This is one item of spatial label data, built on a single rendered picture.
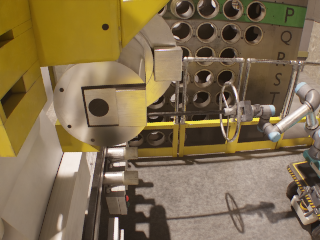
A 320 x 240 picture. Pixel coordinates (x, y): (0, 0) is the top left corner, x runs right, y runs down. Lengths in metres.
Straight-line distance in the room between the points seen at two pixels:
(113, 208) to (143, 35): 0.85
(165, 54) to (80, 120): 0.32
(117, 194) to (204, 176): 1.29
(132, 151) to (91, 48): 0.86
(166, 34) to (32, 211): 0.58
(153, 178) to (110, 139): 1.77
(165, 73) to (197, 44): 2.14
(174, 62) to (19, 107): 0.48
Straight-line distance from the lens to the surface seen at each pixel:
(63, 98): 0.54
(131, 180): 1.12
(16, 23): 0.41
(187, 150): 2.50
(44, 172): 0.65
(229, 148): 2.61
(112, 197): 1.21
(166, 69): 0.74
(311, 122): 2.07
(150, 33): 0.74
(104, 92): 0.51
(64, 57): 0.46
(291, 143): 2.96
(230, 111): 1.60
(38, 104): 0.47
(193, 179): 2.33
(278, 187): 2.46
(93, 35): 0.44
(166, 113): 1.54
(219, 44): 2.94
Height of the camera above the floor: 1.69
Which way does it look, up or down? 34 degrees down
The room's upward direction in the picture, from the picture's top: straight up
